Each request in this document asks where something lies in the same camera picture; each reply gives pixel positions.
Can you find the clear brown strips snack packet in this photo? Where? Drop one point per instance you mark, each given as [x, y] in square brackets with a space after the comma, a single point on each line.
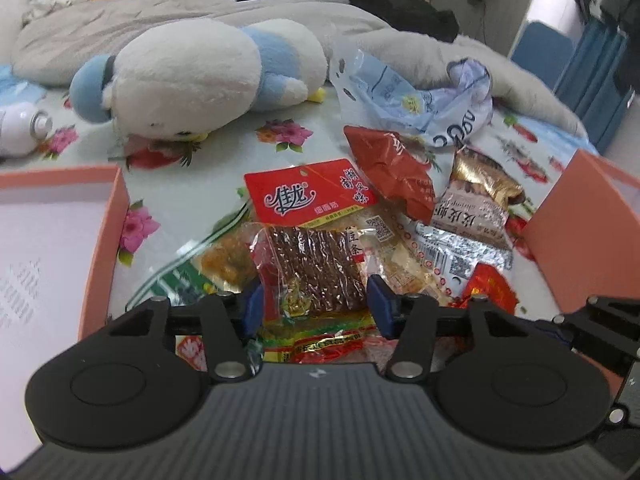
[315, 270]

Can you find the blue and white plastic bag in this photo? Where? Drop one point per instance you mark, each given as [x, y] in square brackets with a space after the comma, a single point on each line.
[400, 100]

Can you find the blue chair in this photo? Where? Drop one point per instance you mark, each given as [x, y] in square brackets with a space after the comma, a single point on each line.
[542, 55]

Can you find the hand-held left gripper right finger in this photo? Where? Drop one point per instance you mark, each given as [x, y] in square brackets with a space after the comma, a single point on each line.
[380, 305]

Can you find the floral fruit print tablecloth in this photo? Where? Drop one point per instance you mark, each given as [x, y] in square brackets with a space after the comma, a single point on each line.
[240, 152]

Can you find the deep pink cardboard box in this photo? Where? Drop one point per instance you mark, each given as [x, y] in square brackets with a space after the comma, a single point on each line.
[575, 240]

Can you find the white spray bottle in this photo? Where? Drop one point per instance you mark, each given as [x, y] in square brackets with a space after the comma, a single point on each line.
[20, 125]

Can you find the pile of snack packets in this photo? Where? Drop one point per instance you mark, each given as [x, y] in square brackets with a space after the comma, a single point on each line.
[465, 210]

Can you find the white and blue plush toy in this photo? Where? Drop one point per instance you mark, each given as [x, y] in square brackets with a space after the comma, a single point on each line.
[200, 75]

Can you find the hanging black garment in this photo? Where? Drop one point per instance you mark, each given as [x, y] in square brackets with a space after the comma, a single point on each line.
[630, 55]

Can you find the black and white clothes pile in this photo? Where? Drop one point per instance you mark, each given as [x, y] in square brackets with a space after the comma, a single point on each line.
[55, 0]

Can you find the blue curtain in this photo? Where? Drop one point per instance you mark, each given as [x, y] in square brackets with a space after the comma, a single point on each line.
[600, 85]

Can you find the shallow pink cardboard box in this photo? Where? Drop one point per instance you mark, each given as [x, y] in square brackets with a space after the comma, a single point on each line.
[40, 260]

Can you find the grey duvet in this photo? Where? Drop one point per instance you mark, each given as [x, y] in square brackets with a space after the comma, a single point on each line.
[125, 20]

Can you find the black clothing heap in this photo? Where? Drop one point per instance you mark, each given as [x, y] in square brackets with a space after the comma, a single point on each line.
[400, 10]

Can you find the light blue bedsheet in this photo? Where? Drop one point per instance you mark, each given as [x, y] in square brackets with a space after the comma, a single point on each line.
[15, 85]

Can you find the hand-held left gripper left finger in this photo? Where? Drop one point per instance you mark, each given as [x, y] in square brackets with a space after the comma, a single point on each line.
[252, 310]

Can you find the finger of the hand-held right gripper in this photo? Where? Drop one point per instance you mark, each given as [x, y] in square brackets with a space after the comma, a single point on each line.
[550, 331]

